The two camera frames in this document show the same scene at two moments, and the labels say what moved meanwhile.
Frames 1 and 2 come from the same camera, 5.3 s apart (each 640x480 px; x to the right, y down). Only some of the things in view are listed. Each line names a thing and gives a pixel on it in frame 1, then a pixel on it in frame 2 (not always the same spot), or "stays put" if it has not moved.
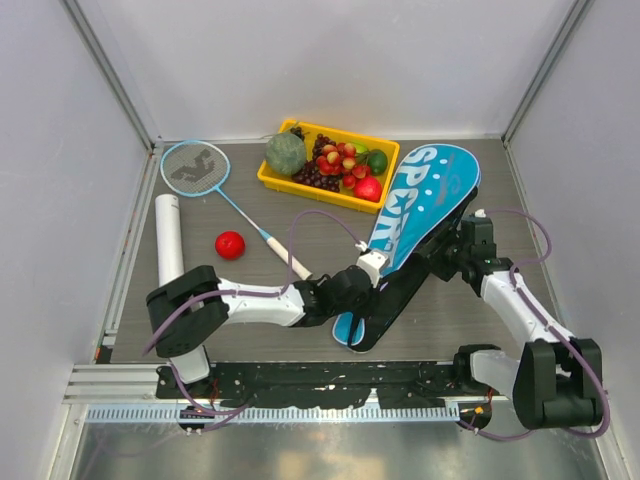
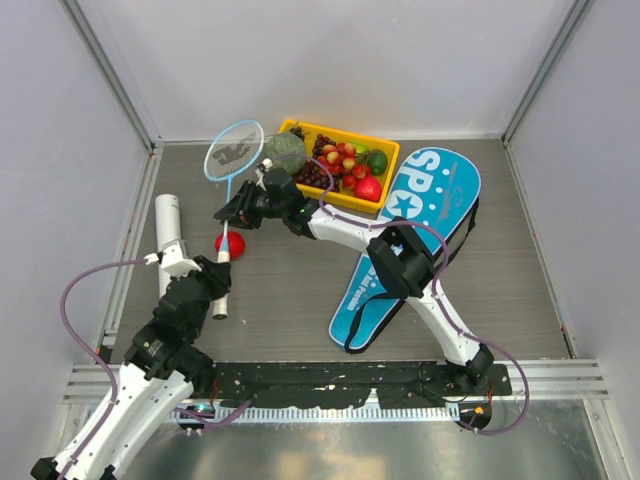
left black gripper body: [359, 307] → [208, 278]
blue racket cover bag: [428, 187] stays put
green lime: [377, 162] stays put
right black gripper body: [447, 260] → [273, 210]
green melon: [286, 153] stays put
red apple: [368, 188] stays put
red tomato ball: [230, 245] stays put
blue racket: [200, 168] → [231, 149]
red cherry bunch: [344, 161] stays put
